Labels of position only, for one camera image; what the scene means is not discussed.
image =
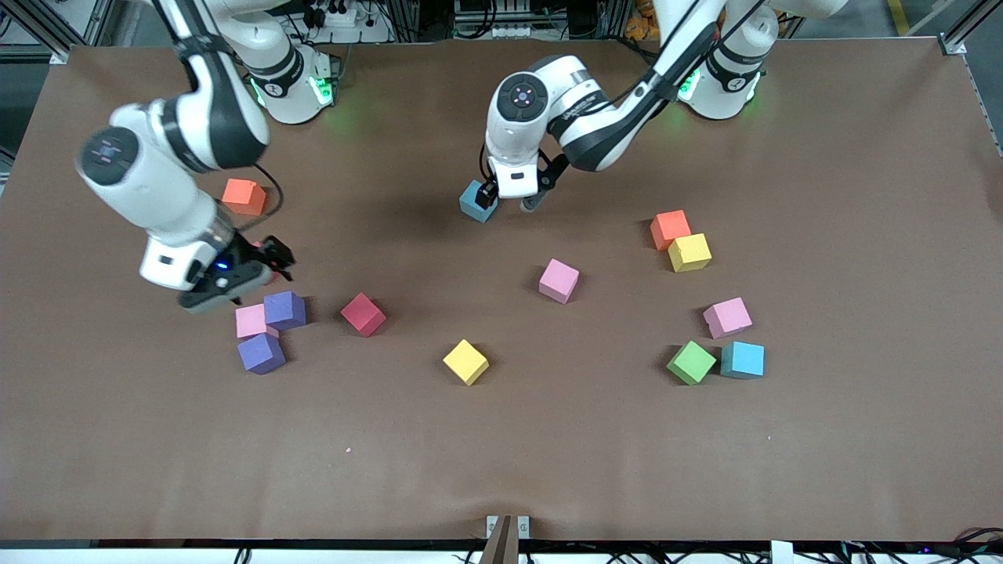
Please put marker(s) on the white power strip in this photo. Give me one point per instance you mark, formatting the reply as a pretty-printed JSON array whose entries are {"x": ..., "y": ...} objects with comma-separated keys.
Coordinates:
[{"x": 338, "y": 16}]

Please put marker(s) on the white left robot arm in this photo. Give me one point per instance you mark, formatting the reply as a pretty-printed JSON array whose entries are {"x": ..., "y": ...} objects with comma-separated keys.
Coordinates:
[{"x": 595, "y": 133}]

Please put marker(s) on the purple foam cube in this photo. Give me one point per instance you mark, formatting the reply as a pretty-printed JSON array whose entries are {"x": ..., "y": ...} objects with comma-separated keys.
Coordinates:
[
  {"x": 284, "y": 311},
  {"x": 261, "y": 354}
]

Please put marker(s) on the green foam cube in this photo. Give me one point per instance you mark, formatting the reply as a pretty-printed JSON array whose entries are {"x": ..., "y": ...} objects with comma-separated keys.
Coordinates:
[{"x": 691, "y": 363}]

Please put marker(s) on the orange foam cube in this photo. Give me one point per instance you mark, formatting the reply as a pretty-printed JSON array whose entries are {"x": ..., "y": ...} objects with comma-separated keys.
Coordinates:
[
  {"x": 243, "y": 197},
  {"x": 668, "y": 229}
]

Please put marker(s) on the aluminium frame profile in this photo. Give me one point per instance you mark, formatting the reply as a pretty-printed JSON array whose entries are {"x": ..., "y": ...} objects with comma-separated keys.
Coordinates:
[
  {"x": 47, "y": 23},
  {"x": 972, "y": 23}
]

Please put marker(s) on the blue foam cube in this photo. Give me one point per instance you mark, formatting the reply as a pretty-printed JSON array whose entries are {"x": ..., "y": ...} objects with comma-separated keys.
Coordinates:
[
  {"x": 471, "y": 205},
  {"x": 742, "y": 360}
]

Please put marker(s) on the brown paper table cover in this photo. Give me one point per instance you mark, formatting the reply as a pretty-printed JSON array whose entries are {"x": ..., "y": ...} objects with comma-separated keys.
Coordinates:
[{"x": 501, "y": 446}]

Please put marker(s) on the red foam cube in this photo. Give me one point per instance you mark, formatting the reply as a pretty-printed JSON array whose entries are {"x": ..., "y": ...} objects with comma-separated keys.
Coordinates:
[
  {"x": 276, "y": 276},
  {"x": 363, "y": 315}
]

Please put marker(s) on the orange snack bag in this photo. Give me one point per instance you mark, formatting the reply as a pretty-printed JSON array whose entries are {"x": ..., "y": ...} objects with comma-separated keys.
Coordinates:
[{"x": 639, "y": 27}]

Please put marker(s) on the yellow foam cube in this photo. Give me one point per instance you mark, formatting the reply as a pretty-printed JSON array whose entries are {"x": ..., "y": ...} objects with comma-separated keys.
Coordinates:
[
  {"x": 689, "y": 253},
  {"x": 465, "y": 362}
]

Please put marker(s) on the pink foam cube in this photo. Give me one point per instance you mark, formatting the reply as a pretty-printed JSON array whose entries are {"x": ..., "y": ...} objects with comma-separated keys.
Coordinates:
[
  {"x": 559, "y": 281},
  {"x": 249, "y": 321},
  {"x": 727, "y": 318}
]

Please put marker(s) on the metal clamp bracket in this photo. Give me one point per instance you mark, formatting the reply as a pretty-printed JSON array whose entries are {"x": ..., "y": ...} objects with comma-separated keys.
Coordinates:
[{"x": 523, "y": 526}]

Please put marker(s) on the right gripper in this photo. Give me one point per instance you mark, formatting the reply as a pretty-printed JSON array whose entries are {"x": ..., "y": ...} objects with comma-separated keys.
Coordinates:
[{"x": 262, "y": 254}]

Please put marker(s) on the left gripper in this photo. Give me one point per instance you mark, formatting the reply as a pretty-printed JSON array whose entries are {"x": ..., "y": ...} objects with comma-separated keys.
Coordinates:
[{"x": 489, "y": 190}]

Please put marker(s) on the brown wooden strip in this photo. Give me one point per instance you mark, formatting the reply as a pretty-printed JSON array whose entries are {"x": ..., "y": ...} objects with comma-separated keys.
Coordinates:
[{"x": 497, "y": 544}]

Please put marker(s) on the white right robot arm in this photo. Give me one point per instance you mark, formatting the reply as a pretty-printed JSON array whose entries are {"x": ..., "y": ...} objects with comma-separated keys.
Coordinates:
[{"x": 211, "y": 117}]

